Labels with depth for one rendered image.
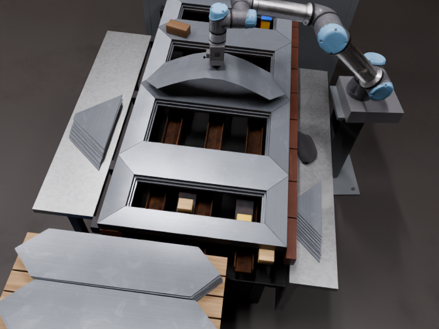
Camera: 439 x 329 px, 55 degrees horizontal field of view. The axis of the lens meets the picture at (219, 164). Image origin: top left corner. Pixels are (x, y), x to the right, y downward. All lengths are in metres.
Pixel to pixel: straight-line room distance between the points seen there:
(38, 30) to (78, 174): 2.26
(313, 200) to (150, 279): 0.82
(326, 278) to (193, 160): 0.74
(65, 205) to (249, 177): 0.79
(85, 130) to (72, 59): 1.67
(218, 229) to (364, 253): 1.29
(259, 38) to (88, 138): 1.07
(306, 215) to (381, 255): 0.97
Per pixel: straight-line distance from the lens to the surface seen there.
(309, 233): 1.91
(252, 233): 1.69
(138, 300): 1.60
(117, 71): 2.41
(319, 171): 2.12
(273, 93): 2.05
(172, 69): 2.09
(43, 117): 3.32
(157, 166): 1.84
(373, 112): 2.35
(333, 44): 1.93
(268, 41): 2.44
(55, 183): 2.01
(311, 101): 2.42
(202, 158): 1.86
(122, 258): 1.66
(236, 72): 2.00
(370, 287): 2.69
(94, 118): 2.14
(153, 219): 1.70
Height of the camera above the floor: 2.36
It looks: 55 degrees down
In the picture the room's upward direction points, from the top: 5 degrees clockwise
